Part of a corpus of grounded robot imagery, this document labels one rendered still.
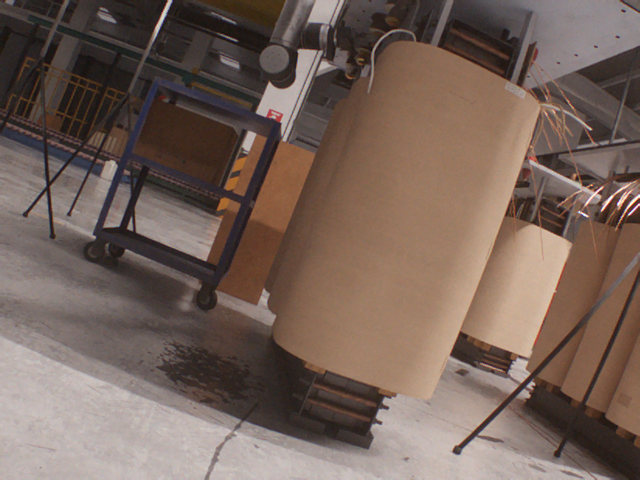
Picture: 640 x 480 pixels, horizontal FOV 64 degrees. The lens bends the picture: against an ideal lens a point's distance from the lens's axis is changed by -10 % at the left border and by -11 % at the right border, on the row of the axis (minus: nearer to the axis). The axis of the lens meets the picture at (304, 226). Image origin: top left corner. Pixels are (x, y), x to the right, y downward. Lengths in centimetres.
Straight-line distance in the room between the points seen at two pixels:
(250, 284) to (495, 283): 191
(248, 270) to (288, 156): 68
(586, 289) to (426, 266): 197
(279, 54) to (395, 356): 109
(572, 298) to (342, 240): 211
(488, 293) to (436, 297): 284
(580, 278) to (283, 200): 174
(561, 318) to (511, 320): 105
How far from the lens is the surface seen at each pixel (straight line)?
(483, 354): 434
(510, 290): 428
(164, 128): 266
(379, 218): 140
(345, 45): 218
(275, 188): 318
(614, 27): 172
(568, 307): 332
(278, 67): 198
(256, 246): 319
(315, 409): 162
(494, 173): 150
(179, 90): 262
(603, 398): 297
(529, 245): 431
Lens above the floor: 52
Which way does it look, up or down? level
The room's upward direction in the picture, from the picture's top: 22 degrees clockwise
